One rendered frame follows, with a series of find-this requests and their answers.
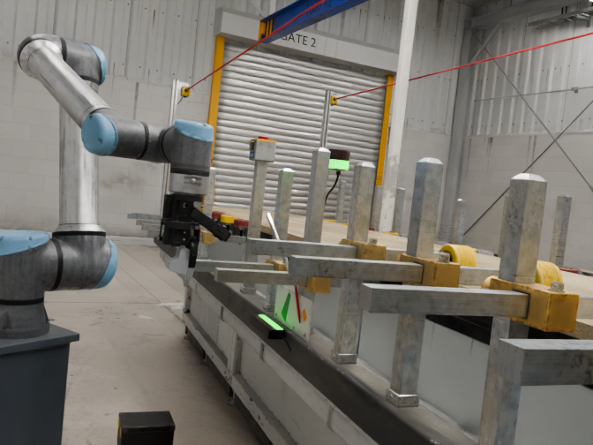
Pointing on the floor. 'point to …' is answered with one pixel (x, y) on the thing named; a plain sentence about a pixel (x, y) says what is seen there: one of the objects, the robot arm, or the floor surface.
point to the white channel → (398, 115)
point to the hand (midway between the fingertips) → (188, 281)
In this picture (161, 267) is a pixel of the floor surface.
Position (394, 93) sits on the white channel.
